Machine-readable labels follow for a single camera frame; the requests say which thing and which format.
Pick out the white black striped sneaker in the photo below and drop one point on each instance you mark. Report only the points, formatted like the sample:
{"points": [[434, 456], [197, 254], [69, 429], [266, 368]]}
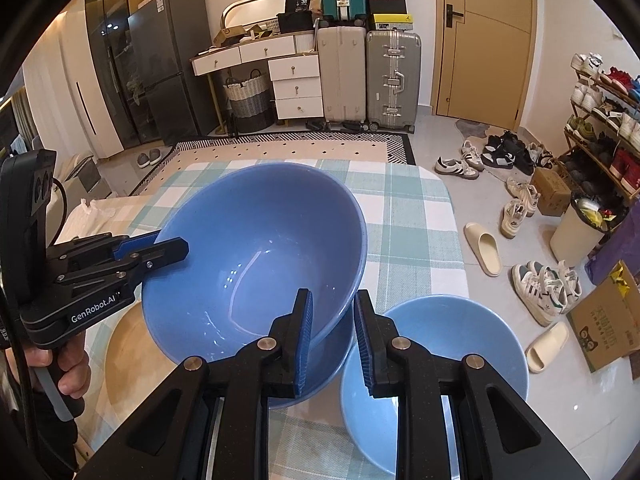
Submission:
{"points": [[472, 154], [455, 167]]}

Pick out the yellow black shoe box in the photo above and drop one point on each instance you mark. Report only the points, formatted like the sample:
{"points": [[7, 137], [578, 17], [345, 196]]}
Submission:
{"points": [[389, 22]]}

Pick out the grey sneaker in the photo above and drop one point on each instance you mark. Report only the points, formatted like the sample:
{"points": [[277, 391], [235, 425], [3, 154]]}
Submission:
{"points": [[539, 155]]}

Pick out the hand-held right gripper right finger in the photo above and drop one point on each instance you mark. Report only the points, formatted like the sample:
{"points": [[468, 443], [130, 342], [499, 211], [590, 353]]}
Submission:
{"points": [[362, 340]]}

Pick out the cream plate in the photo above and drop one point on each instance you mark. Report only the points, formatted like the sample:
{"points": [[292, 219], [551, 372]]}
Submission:
{"points": [[135, 360]]}

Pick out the purple bag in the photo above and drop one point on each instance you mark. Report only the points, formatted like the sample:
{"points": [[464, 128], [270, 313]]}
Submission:
{"points": [[617, 247]]}

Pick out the beige dotted mat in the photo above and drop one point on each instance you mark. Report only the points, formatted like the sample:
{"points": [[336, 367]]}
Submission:
{"points": [[280, 152]]}

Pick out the silver suitcase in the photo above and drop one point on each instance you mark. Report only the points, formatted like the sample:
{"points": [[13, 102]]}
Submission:
{"points": [[392, 80]]}

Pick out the beige slide sandal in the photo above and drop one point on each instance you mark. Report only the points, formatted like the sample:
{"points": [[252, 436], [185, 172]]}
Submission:
{"points": [[547, 347], [485, 250]]}

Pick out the printed cardboard box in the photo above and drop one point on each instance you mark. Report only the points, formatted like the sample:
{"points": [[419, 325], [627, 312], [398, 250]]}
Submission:
{"points": [[605, 325]]}

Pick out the grey slipper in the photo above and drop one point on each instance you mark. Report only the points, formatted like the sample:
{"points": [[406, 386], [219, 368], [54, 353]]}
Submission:
{"points": [[155, 156], [143, 160]]}

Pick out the wooden door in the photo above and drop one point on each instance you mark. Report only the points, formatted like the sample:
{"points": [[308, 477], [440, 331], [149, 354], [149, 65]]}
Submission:
{"points": [[490, 60]]}

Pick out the beige plaid tablecloth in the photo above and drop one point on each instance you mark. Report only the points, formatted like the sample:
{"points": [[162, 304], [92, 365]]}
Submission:
{"points": [[75, 232]]}

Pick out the pile of assorted sneakers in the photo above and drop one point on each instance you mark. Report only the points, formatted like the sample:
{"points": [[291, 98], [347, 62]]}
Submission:
{"points": [[590, 95]]}

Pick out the blue bowl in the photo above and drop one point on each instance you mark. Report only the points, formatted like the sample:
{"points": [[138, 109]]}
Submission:
{"points": [[450, 340], [260, 240], [325, 365]]}

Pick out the small cardboard box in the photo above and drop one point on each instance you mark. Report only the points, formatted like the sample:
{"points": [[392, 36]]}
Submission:
{"points": [[550, 192]]}

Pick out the white wardrobe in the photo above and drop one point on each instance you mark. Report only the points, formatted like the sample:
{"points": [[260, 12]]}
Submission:
{"points": [[65, 85]]}

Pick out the shoe rack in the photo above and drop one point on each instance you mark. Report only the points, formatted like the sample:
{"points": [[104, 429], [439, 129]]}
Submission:
{"points": [[567, 145]]}

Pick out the cream white sneaker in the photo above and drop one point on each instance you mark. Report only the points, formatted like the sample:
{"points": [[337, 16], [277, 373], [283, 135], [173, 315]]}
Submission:
{"points": [[512, 220], [522, 194]]}

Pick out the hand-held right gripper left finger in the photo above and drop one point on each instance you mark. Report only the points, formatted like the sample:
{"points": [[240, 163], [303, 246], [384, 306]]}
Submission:
{"points": [[303, 340]]}

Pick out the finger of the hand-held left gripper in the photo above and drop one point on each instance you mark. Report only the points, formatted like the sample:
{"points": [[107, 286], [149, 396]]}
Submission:
{"points": [[135, 245], [167, 252]]}

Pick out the dark glass cabinet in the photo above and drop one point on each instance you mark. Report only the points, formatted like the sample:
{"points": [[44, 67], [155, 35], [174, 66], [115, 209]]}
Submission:
{"points": [[110, 60]]}

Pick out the open cardboard box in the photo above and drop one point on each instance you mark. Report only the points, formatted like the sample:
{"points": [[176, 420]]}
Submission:
{"points": [[229, 36]]}

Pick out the person's left hand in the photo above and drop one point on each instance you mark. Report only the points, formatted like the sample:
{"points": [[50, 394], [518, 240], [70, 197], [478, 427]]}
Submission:
{"points": [[72, 365]]}

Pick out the grey refrigerator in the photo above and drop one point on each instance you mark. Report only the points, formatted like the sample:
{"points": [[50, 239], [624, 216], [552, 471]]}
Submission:
{"points": [[170, 60]]}

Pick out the white dressing table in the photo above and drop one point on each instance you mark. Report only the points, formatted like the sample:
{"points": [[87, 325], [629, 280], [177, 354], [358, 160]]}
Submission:
{"points": [[295, 85]]}

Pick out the black bag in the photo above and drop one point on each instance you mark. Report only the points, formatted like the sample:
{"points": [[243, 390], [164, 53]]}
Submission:
{"points": [[295, 22]]}

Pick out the woven laundry basket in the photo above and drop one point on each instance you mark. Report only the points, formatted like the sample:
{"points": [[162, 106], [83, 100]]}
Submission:
{"points": [[247, 105]]}

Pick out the arched mirror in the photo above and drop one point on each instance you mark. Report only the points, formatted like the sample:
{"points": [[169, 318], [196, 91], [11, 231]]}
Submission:
{"points": [[250, 7]]}

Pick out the grey floor mat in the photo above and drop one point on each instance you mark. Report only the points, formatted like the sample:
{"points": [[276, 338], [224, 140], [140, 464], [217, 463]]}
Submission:
{"points": [[471, 128]]}

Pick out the white green sneaker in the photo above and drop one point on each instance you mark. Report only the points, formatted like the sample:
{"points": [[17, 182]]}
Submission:
{"points": [[562, 282], [532, 295]]}

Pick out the white trash bin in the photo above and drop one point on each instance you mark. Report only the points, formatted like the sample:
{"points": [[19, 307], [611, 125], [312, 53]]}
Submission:
{"points": [[575, 240]]}

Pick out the beige suitcase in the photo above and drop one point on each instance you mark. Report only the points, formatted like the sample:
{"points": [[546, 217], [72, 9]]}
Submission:
{"points": [[342, 75]]}

